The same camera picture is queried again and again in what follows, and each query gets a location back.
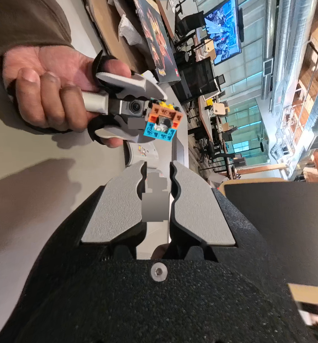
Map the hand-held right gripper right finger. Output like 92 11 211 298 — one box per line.
170 161 237 247

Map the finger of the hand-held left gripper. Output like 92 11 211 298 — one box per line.
95 72 168 101
94 125 145 144

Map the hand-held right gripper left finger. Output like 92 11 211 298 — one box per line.
81 160 147 244

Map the multicoloured brick model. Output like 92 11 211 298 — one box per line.
143 100 184 142

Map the teal L-shaped brick plate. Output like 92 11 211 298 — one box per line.
159 128 176 142

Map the person's left forearm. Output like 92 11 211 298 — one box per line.
0 0 74 71

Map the wood-edged desk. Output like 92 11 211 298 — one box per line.
198 94 216 151

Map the grey desk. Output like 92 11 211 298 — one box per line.
0 0 191 338

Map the person's left hand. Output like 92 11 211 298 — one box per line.
2 46 132 149

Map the grey instruction booklet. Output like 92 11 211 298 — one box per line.
124 141 159 170

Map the dark printed toy box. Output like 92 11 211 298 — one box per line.
84 0 181 87

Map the black mesh office chair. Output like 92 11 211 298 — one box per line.
172 58 219 105

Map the black board with wooden edge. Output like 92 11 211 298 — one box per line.
218 177 318 306

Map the black floor lamp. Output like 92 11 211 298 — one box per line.
215 141 265 172

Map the black video bar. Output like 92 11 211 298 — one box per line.
238 8 245 42

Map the black desk cable cover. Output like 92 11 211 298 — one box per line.
171 131 187 167

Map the large wall screen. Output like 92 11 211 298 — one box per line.
203 0 242 66

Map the silver ventilation duct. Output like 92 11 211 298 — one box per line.
261 0 318 183

